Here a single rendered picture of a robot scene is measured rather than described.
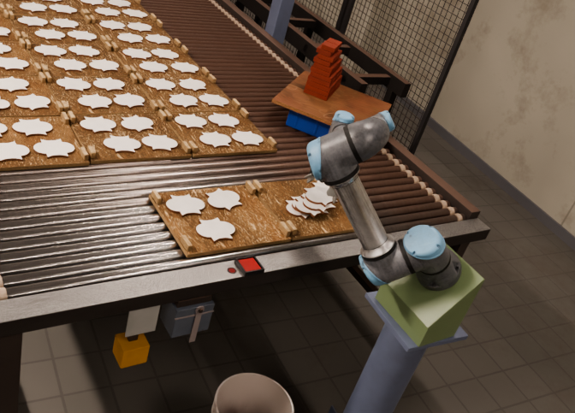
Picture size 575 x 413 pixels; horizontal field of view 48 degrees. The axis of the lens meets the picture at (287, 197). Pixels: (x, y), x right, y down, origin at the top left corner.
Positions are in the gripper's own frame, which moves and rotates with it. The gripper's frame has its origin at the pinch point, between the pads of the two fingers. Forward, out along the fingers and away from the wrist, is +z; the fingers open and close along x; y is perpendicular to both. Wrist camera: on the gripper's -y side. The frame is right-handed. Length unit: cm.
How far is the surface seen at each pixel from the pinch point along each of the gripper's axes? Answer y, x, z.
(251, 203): 25.1, -11.3, 6.2
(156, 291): 83, 11, 8
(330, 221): 2.2, 9.8, 6.2
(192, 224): 54, -10, 6
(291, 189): 2.2, -13.0, 6.2
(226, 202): 35.2, -14.9, 5.1
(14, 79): 67, -123, 5
